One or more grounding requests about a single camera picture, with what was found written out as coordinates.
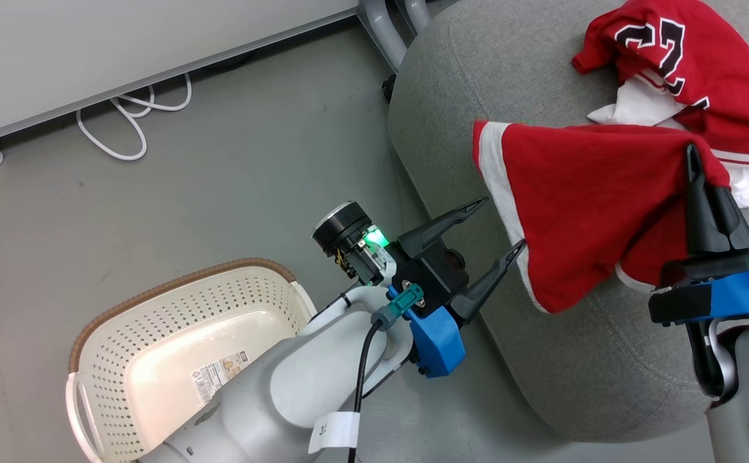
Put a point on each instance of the small black caster wheel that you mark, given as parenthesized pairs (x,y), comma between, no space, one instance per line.
(389,89)

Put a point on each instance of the wide white partition panel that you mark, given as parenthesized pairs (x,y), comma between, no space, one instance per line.
(123,45)

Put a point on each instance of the cream perforated laundry basket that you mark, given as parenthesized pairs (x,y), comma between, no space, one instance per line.
(155,334)

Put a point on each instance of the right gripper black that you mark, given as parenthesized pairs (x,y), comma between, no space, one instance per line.
(721,265)

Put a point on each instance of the red jersey with black number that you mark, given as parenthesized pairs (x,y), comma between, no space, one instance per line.
(580,199)

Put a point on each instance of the grey partition leg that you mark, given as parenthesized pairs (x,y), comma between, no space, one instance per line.
(415,13)
(384,32)

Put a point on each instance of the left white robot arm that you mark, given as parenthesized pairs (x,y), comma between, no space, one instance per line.
(284,392)

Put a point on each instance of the barcode sticker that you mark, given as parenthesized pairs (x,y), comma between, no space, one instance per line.
(220,376)

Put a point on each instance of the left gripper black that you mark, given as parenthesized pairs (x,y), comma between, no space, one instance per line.
(432,276)

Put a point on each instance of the right blue wrist camera mount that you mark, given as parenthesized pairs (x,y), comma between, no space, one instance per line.
(734,297)

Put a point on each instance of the grey fabric sofa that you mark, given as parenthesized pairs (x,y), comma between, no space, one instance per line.
(477,77)

